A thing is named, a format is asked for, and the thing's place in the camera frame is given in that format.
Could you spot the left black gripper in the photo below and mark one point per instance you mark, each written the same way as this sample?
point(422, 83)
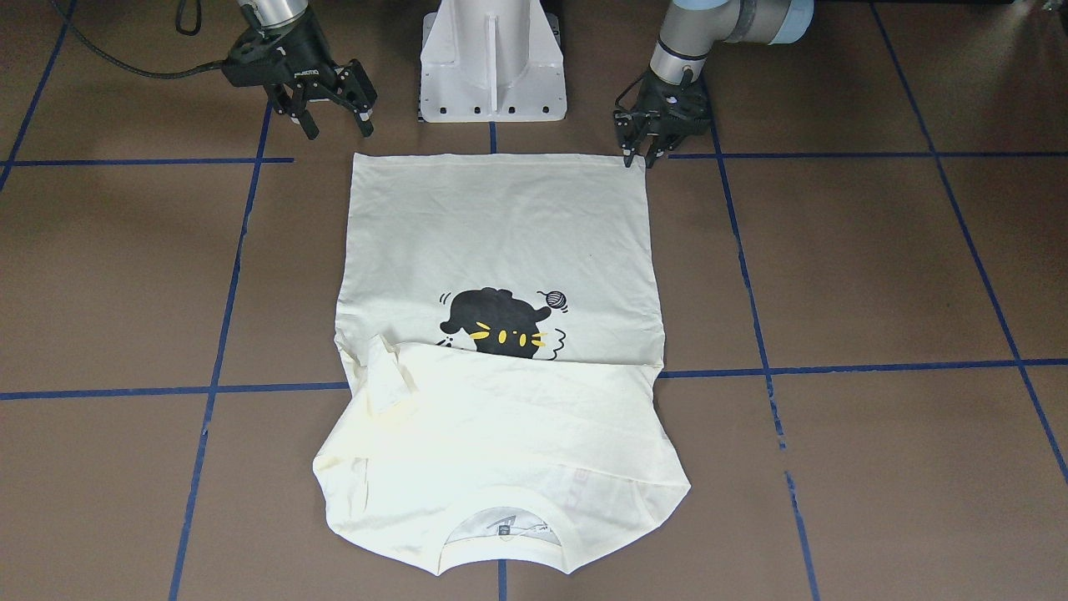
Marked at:
point(667, 119)

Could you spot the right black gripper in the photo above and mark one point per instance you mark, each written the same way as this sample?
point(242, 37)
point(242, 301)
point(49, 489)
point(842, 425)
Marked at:
point(302, 52)

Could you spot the cream long sleeve cat shirt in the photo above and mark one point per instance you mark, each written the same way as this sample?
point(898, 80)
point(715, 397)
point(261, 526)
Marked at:
point(500, 328)

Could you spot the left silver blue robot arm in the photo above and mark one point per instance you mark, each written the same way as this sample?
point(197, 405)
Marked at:
point(690, 30)

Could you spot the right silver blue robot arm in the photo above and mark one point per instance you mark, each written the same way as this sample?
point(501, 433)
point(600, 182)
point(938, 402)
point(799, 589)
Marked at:
point(283, 51)

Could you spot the white pedestal column base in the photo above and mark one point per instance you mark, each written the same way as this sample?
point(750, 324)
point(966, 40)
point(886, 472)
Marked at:
point(491, 61)

